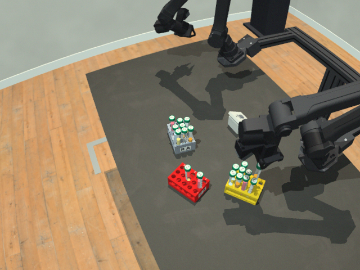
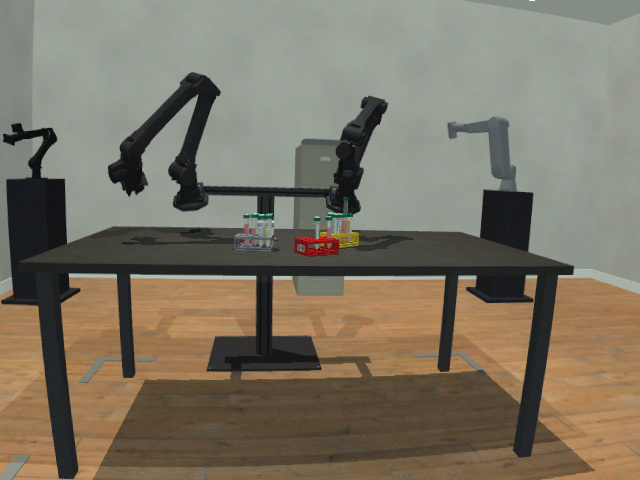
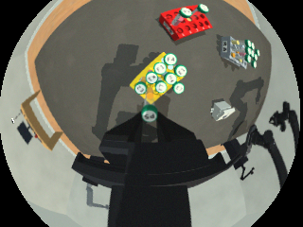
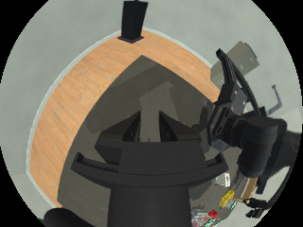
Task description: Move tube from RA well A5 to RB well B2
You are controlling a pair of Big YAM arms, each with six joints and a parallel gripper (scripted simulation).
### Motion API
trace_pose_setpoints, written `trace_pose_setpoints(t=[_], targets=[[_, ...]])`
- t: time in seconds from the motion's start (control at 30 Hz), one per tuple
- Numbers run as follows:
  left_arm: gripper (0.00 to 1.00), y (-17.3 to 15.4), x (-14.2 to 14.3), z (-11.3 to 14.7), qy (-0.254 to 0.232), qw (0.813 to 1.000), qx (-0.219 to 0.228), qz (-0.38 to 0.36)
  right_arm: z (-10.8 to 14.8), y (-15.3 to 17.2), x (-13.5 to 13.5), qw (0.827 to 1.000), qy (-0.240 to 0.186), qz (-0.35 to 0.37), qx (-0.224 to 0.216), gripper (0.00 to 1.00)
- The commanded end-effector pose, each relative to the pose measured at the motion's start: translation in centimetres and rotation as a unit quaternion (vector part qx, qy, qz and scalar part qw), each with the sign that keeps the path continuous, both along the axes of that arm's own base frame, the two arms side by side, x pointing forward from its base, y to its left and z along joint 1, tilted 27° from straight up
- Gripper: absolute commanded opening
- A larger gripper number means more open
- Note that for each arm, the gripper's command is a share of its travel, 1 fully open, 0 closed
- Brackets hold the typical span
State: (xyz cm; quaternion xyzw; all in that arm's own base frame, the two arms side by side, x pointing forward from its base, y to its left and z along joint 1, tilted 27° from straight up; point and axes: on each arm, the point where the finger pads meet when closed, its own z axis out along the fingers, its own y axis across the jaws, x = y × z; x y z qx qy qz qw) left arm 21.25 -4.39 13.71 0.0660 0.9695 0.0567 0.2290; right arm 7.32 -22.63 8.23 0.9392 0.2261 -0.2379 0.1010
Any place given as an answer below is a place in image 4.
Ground yellow tube rack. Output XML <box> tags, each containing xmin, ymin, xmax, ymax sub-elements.
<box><xmin>220</xmin><ymin>190</ymin><xmax>235</xmax><ymax>207</ymax></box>

